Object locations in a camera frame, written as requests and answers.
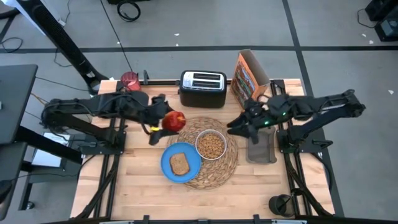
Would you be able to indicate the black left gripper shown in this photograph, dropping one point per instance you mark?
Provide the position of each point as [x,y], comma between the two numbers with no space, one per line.
[152,112]

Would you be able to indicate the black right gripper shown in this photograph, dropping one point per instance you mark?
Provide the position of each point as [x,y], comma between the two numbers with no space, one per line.
[261,113]

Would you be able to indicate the red apple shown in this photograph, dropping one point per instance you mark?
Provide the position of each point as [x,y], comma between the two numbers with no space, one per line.
[172,122]

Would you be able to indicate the blue plate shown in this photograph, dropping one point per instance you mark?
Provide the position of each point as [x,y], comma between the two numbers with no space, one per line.
[171,149]

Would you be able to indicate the white ceramic bowl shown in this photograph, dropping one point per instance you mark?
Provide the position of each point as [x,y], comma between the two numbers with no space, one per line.
[196,144]

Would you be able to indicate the orange cereal box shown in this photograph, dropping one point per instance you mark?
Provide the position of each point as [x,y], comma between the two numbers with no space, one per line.
[245,84]

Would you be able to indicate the brown toast slice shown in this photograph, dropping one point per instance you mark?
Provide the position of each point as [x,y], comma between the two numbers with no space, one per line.
[179,164]

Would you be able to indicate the red plastic tumbler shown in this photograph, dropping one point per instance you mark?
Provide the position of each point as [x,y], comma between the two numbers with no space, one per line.
[130,81]

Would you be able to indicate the dark slim spoon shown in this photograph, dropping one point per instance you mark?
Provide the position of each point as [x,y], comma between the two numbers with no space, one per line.
[285,202]

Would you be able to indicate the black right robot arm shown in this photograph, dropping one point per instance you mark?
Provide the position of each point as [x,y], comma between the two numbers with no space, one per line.
[320,109]

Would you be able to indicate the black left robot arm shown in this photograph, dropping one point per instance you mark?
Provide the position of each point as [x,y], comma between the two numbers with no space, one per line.
[93,105]

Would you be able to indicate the grey translucent plastic container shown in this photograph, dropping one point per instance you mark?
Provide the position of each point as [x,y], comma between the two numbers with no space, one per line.
[262,152]

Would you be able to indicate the black two-slot toaster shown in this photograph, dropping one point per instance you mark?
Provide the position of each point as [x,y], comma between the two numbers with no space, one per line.
[202,98]

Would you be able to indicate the round woven straw placemat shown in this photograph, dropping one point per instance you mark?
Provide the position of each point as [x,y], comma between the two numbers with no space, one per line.
[214,174]

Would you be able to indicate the black desk support beam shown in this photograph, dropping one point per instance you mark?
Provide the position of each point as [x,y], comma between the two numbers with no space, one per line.
[46,143]

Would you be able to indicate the white paper sheet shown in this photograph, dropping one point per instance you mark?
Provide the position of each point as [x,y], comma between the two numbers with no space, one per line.
[46,155]

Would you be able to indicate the black desk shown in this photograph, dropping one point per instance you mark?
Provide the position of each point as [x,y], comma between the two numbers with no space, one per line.
[15,99]

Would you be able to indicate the black equipment boxes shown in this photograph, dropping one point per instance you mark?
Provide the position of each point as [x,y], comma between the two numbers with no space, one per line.
[385,18]

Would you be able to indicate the black aluminium table frame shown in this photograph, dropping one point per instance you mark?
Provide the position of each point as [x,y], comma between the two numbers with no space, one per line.
[161,82]

